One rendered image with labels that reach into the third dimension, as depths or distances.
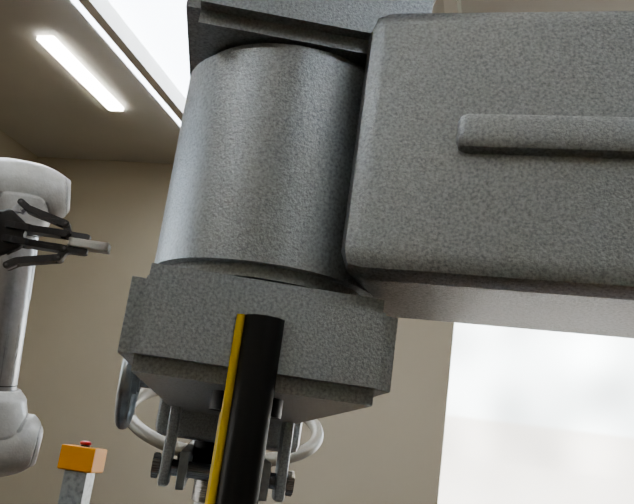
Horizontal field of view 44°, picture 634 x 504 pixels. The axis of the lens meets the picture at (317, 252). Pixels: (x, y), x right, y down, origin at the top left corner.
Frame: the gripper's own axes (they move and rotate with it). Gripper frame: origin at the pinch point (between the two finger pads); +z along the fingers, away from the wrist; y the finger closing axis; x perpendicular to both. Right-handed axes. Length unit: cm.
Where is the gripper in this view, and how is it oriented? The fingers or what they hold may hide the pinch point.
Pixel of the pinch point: (89, 245)
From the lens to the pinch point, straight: 145.1
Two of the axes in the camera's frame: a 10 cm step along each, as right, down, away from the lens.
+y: -1.3, 9.6, -2.5
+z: 9.8, 1.5, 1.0
